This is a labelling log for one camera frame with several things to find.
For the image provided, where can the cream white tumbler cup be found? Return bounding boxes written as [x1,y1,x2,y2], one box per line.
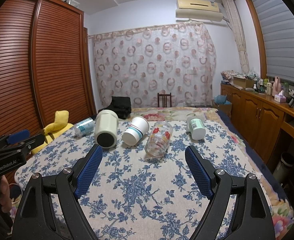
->
[94,109,119,148]

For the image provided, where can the translucent blue label cup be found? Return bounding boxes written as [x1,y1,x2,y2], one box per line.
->
[73,118,94,138]

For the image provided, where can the striped white paper cup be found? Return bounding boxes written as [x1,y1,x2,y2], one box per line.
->
[122,116,150,146]

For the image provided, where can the person's left hand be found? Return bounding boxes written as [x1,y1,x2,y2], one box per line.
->
[0,175,12,213]

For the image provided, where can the yellow plush toy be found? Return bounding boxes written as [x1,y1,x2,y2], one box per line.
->
[31,110,73,154]

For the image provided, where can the brown louvered wardrobe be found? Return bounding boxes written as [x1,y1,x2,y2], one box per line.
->
[0,0,96,136]

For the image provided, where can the blue floral white blanket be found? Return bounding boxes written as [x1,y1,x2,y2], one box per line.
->
[14,119,274,240]

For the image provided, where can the wooden sideboard cabinet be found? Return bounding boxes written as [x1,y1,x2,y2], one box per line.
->
[221,83,294,167]

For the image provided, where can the green label white jar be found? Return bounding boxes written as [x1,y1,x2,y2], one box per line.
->
[186,116,206,140]

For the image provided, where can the black bag on bed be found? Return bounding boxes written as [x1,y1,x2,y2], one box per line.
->
[99,96,131,120]

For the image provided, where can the clear glass red flowers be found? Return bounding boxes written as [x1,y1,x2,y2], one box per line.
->
[145,121,173,158]

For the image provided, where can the blue bag in box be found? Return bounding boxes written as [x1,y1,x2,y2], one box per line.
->
[214,95,231,105]

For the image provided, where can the pink tissue box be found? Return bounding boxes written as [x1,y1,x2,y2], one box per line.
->
[274,90,287,103]

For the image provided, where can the pink bottle on cabinet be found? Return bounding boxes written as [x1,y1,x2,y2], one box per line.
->
[272,76,282,96]

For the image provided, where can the cardboard box on cabinet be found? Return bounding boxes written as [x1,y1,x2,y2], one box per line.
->
[232,76,255,89]

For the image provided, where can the dark wooden chair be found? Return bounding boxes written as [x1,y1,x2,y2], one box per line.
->
[157,93,172,108]

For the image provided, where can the pink circle pattern curtain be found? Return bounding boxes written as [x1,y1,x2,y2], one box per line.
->
[91,23,216,107]

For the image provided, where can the grey window blind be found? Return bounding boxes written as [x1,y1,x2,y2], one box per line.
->
[251,0,294,82]

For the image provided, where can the beige tied side curtain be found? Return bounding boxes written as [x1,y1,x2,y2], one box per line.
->
[222,0,250,74]

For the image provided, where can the beige wall air conditioner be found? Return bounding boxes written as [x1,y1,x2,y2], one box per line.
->
[175,0,223,22]

